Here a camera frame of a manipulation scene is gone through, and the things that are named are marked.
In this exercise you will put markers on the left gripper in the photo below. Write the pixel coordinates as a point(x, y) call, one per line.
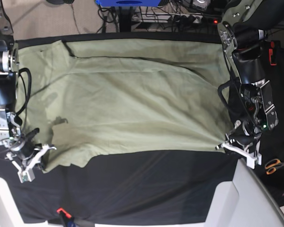
point(244, 139)

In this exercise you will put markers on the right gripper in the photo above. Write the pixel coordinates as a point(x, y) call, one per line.
point(24, 154)

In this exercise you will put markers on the light green T-shirt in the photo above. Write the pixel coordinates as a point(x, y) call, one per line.
point(122, 96)

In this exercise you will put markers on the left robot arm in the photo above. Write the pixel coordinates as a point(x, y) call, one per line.
point(250, 58)

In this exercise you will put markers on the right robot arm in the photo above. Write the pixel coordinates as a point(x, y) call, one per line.
point(15, 91)

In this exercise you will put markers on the white bin right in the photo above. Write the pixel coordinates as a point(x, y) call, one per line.
point(243, 202)

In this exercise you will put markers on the red blue clamp bottom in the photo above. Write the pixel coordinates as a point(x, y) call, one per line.
point(65, 219)

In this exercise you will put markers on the black table cloth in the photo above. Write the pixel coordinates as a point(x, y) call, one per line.
point(162, 187)

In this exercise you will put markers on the red black clamp right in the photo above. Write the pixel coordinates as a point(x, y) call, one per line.
point(273, 46)

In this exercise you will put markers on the power strip with red light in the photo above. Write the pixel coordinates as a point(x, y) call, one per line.
point(195, 18)

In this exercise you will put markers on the blue plastic box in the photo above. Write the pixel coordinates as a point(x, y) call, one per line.
point(128, 3)

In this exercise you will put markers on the orange handled scissors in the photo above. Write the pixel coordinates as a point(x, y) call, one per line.
point(273, 165)

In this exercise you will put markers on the black metal stand post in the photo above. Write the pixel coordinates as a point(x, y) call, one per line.
point(125, 15)

